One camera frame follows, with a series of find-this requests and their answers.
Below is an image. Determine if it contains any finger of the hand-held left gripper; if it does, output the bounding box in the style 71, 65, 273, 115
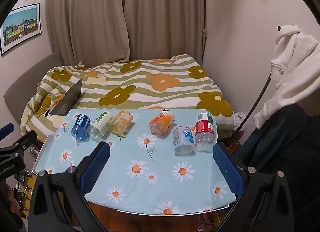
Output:
0, 123, 14, 140
12, 130, 38, 150

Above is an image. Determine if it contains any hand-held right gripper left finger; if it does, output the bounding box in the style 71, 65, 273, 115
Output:
27, 141, 111, 232

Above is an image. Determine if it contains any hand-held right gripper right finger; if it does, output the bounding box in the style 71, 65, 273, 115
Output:
212, 141, 300, 232

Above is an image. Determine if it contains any green white label plastic cup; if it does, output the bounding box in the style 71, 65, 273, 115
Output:
89, 111, 114, 142

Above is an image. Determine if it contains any red label plastic cup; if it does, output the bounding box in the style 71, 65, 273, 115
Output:
194, 113, 217, 152

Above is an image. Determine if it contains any white blue label plastic cup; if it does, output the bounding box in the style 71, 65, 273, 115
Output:
172, 125, 195, 154

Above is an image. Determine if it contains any yellow label plastic cup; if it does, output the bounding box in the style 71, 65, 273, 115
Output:
109, 110, 138, 136

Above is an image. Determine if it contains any orange label plastic cup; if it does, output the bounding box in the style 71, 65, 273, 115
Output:
149, 109, 175, 137

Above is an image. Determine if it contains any yellow object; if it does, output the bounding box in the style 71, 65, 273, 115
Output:
15, 169, 34, 220

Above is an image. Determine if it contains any white plastic bag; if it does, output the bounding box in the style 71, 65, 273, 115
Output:
234, 112, 247, 131

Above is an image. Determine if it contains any grey bed headboard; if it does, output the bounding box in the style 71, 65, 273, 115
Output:
3, 52, 63, 132

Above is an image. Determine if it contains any daisy print blue tablecloth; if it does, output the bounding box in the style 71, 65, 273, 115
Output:
34, 108, 237, 215

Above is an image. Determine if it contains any dark jacket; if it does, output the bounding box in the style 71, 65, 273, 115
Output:
235, 103, 320, 197

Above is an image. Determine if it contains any grey laptop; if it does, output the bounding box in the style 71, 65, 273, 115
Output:
49, 78, 83, 116

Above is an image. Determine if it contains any black coat rack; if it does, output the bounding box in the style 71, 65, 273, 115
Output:
230, 25, 284, 145

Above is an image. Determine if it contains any floral striped blanket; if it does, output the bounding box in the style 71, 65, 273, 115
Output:
20, 54, 235, 140

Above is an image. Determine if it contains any white hoodie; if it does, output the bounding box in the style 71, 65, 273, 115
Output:
254, 24, 320, 130

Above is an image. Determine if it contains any beige curtain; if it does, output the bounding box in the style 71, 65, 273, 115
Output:
119, 0, 208, 66
46, 0, 130, 66

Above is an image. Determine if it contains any wall poster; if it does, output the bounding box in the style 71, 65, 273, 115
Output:
0, 3, 42, 56

